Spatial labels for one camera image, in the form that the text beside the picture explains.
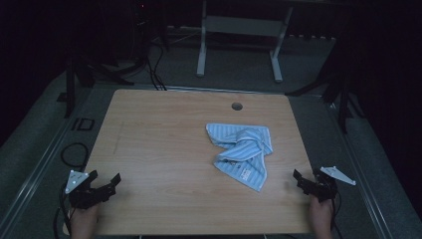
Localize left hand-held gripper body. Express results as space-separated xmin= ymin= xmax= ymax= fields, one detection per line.
xmin=65 ymin=169 xmax=117 ymax=210

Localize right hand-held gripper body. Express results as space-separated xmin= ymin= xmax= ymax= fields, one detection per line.
xmin=301 ymin=165 xmax=357 ymax=204

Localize blue striped towel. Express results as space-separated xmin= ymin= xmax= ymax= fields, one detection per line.
xmin=205 ymin=122 xmax=275 ymax=193

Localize person's left hand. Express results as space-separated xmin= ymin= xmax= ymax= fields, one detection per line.
xmin=70 ymin=202 xmax=100 ymax=239

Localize person's right hand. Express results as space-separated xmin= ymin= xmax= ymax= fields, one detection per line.
xmin=310 ymin=196 xmax=334 ymax=239

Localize black tripod stand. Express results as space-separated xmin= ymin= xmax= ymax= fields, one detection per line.
xmin=64 ymin=49 xmax=135 ymax=120
xmin=286 ymin=49 xmax=365 ymax=134

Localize white metal stand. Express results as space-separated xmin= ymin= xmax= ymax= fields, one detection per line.
xmin=195 ymin=0 xmax=295 ymax=84

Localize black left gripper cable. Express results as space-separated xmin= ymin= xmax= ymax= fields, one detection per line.
xmin=53 ymin=182 xmax=73 ymax=239

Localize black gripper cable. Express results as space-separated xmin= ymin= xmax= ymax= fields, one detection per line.
xmin=330 ymin=190 xmax=344 ymax=239
xmin=53 ymin=182 xmax=73 ymax=239

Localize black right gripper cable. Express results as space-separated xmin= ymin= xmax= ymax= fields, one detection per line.
xmin=330 ymin=190 xmax=344 ymax=239

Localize black looped floor cable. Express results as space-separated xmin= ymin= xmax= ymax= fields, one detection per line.
xmin=60 ymin=141 xmax=91 ymax=169

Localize black hanging cables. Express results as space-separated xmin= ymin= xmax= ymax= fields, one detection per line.
xmin=144 ymin=42 xmax=168 ymax=92

